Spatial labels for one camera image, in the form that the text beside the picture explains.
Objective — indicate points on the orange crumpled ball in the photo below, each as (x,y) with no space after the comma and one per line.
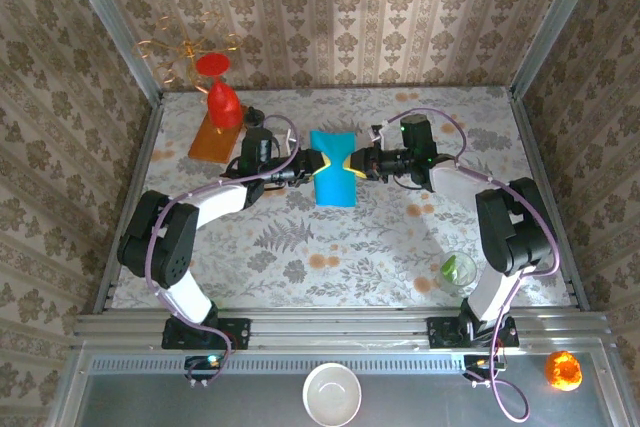
(563,371)

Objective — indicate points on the aluminium extrusion frame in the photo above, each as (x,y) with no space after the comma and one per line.
(325,329)

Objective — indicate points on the orange rectangular board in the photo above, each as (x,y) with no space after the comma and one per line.
(210,144)

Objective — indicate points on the small circuit board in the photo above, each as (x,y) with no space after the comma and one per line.
(477,364)
(202,366)

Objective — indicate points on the floral patterned table cover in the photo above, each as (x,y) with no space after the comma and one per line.
(350,272)

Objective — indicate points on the right small circuit board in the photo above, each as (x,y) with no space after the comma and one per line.
(477,364)

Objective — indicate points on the clear glass with green leaf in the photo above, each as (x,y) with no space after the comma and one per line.
(457,272)

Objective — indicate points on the left small circuit board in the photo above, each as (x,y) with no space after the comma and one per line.
(202,366)

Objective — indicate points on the blue paper sheet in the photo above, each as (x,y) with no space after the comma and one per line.
(334,182)

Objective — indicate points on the red wine glass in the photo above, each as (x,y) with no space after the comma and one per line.
(222,104)

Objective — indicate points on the white bowl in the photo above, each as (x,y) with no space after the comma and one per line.
(331,394)

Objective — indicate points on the grey metal shelf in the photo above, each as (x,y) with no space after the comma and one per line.
(425,402)

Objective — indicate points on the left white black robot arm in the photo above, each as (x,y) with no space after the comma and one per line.
(170,242)

